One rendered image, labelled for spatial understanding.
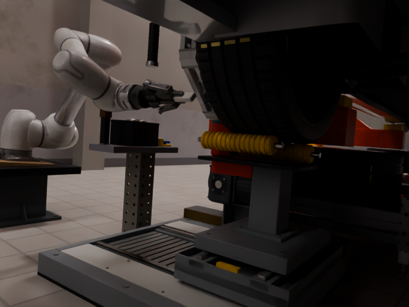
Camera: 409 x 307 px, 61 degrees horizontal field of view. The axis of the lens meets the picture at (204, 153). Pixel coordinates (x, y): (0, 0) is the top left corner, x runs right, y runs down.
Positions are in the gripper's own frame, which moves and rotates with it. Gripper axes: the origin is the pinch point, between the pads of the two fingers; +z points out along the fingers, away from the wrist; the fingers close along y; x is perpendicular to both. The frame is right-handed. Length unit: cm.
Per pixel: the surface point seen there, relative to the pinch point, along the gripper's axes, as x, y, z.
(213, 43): 1.2, 16.0, 16.7
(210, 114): 3.1, -9.5, 4.1
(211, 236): -27.4, -30.9, 11.9
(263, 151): -5.3, -15.3, 24.3
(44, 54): 137, -47, -309
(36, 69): 119, -54, -309
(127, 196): -7, -56, -60
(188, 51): 4.6, 12.6, 4.7
